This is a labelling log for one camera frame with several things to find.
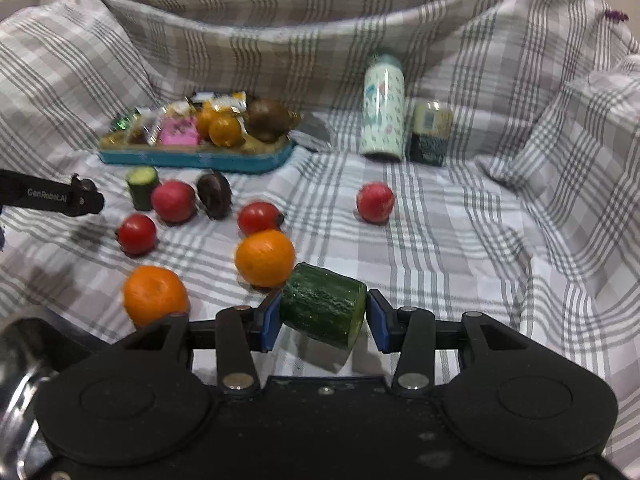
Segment red tomato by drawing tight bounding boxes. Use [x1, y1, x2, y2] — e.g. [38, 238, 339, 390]
[238, 202, 284, 236]
[116, 214, 157, 256]

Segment tall patterned white bottle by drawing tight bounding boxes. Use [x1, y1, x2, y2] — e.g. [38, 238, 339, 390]
[359, 50, 406, 160]

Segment yellow white snack packets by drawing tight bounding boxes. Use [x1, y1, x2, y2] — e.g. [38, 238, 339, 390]
[189, 91, 247, 114]

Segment brown kiwi fruit on tray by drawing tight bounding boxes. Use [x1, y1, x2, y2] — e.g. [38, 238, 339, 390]
[244, 99, 294, 143]

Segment short dark green can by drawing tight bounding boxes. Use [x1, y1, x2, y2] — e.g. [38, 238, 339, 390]
[409, 100, 452, 167]

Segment red apple left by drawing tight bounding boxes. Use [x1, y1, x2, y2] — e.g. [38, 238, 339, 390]
[151, 180, 195, 224]

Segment large cucumber piece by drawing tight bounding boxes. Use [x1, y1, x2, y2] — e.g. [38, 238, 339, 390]
[280, 262, 367, 351]

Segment orange near gripper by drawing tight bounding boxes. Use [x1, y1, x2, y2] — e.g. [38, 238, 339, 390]
[122, 266, 190, 327]

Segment dark purple fruit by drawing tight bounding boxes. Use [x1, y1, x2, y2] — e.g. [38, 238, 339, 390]
[196, 171, 232, 220]

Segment grey plaid cloth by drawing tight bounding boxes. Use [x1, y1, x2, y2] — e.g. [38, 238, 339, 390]
[1, 0, 639, 478]

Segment orange on tray back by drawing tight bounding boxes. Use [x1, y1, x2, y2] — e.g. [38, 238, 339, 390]
[195, 107, 217, 140]

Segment orange in middle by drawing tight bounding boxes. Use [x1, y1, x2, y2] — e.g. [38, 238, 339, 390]
[234, 230, 296, 288]

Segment green wrapped candy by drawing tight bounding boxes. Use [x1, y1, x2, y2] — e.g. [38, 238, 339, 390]
[111, 113, 132, 131]

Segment red tomato middle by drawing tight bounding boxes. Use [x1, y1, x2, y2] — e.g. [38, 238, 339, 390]
[238, 202, 284, 236]

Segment orange on tray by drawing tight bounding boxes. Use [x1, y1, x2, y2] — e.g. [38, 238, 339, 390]
[195, 107, 217, 140]
[208, 115, 244, 148]

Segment pink snack packet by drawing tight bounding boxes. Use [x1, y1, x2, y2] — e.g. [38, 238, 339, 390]
[158, 116, 200, 146]

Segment red apple right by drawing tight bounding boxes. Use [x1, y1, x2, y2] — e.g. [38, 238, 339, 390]
[356, 182, 395, 224]

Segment silver foil packet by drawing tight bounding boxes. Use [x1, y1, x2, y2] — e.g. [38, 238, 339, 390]
[288, 113, 332, 153]

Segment metal bowl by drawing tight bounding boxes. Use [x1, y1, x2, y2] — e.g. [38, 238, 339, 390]
[1, 307, 106, 479]

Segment red tomato left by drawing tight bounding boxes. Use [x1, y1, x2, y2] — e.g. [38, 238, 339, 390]
[116, 214, 157, 256]

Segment blue tray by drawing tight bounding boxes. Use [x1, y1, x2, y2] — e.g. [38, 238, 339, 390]
[98, 133, 294, 174]

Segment small cucumber piece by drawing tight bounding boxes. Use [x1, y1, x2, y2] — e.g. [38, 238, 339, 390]
[126, 166, 160, 211]

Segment orange on tray front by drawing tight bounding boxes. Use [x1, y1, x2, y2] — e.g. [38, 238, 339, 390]
[208, 115, 244, 148]

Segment red apple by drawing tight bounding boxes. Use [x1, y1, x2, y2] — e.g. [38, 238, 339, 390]
[356, 182, 395, 224]
[151, 180, 195, 224]

